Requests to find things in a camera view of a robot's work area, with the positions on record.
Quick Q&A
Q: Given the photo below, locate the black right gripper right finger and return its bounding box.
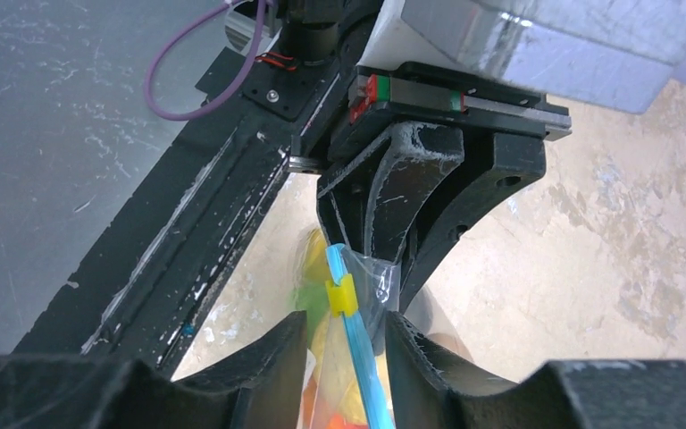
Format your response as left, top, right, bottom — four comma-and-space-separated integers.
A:
385, 312, 686, 428

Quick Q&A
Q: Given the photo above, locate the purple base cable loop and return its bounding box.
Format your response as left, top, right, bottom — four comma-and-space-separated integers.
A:
143, 0, 276, 122

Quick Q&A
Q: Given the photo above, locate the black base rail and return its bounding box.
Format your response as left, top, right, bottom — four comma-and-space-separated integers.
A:
14, 41, 323, 375

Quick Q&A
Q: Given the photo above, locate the yellow zip slider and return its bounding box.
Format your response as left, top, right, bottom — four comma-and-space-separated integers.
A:
325, 273, 359, 317

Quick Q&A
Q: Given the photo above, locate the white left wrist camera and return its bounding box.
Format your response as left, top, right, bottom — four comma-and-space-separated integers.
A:
359, 0, 686, 114

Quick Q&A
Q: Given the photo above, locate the red orange fake tomato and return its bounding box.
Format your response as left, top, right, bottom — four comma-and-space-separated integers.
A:
297, 378, 368, 429

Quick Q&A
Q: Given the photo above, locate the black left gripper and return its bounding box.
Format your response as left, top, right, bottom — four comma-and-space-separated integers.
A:
317, 62, 572, 311

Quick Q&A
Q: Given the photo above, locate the clear zip bag blue seal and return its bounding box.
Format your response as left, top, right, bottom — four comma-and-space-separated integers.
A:
292, 227, 474, 429

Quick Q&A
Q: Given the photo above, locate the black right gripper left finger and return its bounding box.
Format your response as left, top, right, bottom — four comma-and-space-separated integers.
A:
0, 311, 307, 428

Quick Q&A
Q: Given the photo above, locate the yellow fake lemon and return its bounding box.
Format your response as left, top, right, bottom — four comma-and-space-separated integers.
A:
310, 312, 368, 425

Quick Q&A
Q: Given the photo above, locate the green yellow fake mango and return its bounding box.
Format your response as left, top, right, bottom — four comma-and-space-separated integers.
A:
292, 227, 330, 339

